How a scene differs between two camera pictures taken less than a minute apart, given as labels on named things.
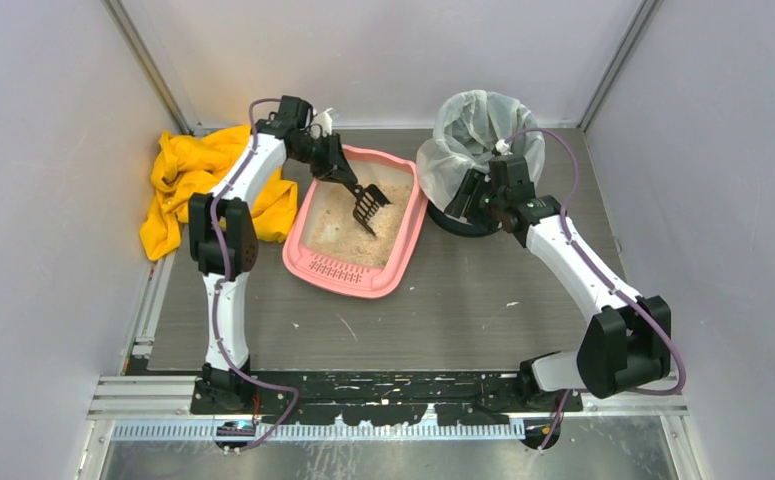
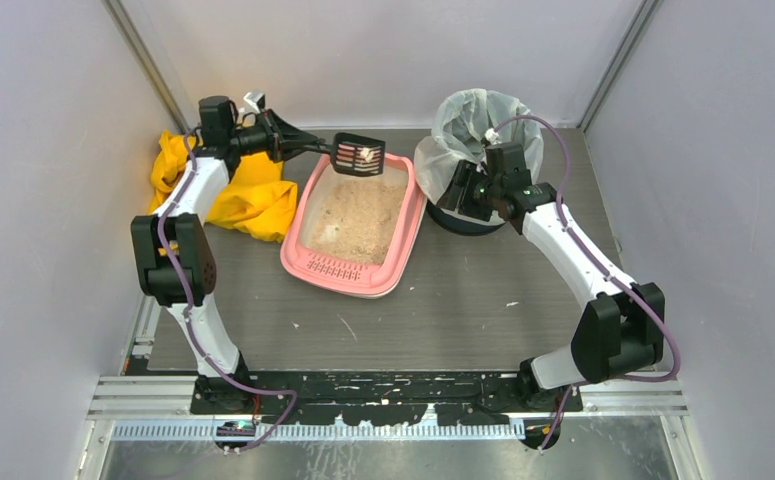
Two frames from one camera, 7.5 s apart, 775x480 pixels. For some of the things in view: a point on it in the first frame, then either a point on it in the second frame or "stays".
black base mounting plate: x=378 y=398 stays
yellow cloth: x=181 y=166 stays
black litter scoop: x=369 y=200 -> x=357 y=155
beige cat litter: x=332 y=226 stays
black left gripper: x=328 y=159 -> x=275 y=135
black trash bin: x=456 y=226 stays
